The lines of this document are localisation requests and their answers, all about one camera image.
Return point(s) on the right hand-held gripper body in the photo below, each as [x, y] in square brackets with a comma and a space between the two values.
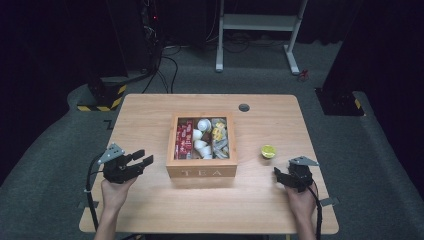
[300, 176]

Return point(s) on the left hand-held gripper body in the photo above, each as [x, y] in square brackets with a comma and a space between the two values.
[116, 168]

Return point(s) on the yellow lid capsule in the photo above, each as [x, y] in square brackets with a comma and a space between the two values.
[268, 151]

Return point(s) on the wooden tea box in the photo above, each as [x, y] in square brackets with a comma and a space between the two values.
[201, 170]

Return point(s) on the person's left hand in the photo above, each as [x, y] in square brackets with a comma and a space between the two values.
[115, 195]

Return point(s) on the person's right hand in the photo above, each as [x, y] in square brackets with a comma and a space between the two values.
[302, 205]

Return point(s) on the grey tape strip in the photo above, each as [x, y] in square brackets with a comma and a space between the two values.
[91, 204]
[329, 201]

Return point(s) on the black floor tape mark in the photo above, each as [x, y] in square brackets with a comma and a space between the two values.
[109, 124]

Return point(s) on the bundle of red sachets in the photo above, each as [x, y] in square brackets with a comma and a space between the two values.
[184, 140]

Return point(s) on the white capsule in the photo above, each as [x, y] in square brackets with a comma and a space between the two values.
[204, 125]
[200, 144]
[197, 134]
[206, 152]

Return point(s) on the black yellow striped base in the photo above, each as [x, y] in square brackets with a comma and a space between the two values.
[106, 96]

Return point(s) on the bundle of grey yellow sachets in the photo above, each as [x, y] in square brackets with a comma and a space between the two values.
[220, 143]

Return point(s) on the grey table grommet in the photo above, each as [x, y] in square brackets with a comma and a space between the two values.
[244, 107]

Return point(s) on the black base with yellow tape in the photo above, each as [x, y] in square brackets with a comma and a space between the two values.
[340, 103]

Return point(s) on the dark equipment rack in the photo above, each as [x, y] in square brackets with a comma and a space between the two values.
[150, 33]

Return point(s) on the white metal stand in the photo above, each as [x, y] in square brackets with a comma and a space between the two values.
[258, 22]

